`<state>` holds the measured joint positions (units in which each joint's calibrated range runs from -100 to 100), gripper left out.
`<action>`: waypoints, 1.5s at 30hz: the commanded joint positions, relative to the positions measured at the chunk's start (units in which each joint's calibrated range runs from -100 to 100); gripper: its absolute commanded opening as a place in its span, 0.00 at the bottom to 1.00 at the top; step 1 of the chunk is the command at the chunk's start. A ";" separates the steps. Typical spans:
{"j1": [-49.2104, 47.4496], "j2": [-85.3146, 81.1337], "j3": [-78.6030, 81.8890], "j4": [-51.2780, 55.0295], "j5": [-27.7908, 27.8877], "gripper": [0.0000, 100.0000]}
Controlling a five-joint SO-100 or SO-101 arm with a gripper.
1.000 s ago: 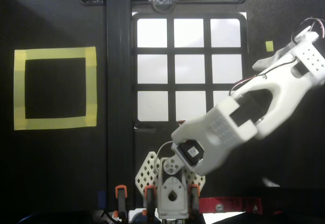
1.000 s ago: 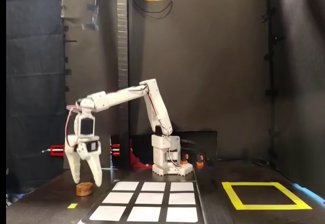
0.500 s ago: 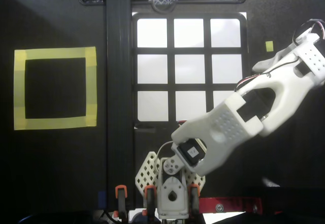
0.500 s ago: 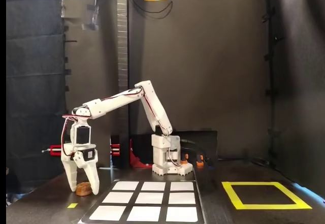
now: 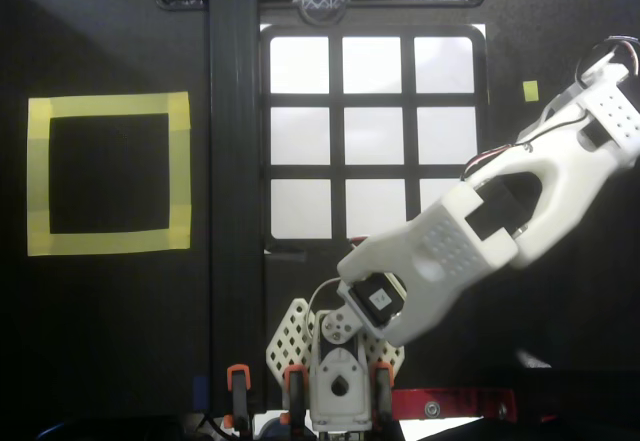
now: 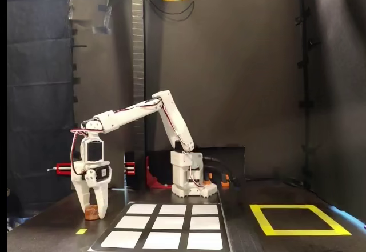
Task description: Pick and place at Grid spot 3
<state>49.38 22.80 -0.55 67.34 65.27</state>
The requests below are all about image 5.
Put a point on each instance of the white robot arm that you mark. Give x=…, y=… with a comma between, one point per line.
x=435, y=256

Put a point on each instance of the small yellow tape piece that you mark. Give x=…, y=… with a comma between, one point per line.
x=530, y=91

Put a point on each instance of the orange black clamp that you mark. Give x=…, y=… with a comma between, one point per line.
x=296, y=391
x=383, y=386
x=239, y=391

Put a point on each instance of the black grid frame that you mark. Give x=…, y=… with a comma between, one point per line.
x=408, y=100

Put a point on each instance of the yellow tape square outline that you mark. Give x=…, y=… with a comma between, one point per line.
x=100, y=103

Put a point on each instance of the white perforated base plate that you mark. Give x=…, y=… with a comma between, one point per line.
x=292, y=331

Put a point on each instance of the red bracket with bolt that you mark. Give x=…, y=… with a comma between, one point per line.
x=450, y=400

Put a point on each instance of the black ribbed rail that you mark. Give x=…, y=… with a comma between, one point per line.
x=235, y=161

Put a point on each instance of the blue tape piece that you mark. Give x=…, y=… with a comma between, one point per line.
x=201, y=393

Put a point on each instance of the white paper sheet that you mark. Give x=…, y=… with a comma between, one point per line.
x=300, y=63

